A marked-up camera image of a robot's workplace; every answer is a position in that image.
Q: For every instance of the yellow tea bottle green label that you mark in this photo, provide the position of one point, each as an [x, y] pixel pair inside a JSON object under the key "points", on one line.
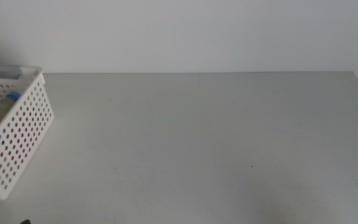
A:
{"points": [[3, 110]]}

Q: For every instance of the white perforated plastic basket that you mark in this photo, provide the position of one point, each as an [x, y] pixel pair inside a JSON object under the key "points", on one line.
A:
{"points": [[26, 90]]}

